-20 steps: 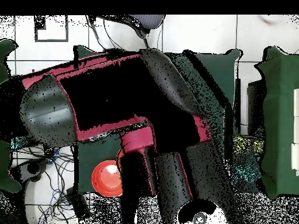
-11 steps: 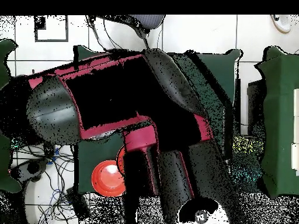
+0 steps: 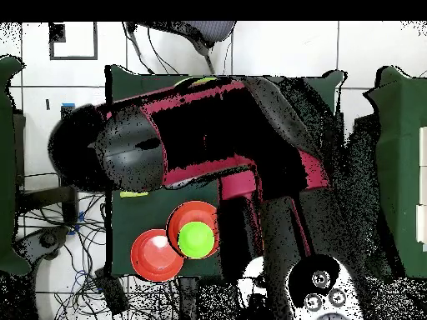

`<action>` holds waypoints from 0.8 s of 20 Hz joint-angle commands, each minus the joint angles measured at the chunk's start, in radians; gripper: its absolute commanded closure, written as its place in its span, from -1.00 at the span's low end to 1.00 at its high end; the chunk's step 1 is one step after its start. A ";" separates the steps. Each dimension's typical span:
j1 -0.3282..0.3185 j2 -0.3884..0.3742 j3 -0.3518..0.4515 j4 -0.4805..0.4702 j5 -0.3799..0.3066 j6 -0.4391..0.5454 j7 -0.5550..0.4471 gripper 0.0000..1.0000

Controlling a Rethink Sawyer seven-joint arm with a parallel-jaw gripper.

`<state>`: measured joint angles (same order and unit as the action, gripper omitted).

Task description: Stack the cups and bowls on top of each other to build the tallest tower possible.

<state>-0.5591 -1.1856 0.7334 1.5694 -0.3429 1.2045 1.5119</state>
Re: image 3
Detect black chair base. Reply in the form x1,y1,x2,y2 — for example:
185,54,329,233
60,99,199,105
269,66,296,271
14,225,72,271

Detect large green bowl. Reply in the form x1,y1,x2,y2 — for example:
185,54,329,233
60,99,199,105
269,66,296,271
175,76,219,88

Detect floor cable bundle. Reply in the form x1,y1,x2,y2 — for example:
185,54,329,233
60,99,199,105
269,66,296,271
19,191,181,320

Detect black metal stand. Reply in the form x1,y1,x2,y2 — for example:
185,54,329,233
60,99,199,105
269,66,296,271
14,104,79,225

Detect grey office chair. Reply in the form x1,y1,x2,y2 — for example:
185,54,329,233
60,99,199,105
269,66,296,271
124,21,237,75

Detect dark green tablecloth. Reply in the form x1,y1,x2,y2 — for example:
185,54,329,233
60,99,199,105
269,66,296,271
105,64,344,278

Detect black power strip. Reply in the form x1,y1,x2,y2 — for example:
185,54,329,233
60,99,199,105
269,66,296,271
93,267,130,316

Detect green table cloth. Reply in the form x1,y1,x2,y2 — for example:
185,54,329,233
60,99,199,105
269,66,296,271
363,64,427,279
0,55,33,276

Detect black square frame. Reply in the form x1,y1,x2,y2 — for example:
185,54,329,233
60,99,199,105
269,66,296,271
48,21,98,62

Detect small green bowl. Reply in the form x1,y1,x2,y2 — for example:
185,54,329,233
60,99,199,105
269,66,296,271
177,221,215,260

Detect orange bowl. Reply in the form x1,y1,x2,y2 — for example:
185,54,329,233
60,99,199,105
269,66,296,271
130,228,185,283
165,200,221,260

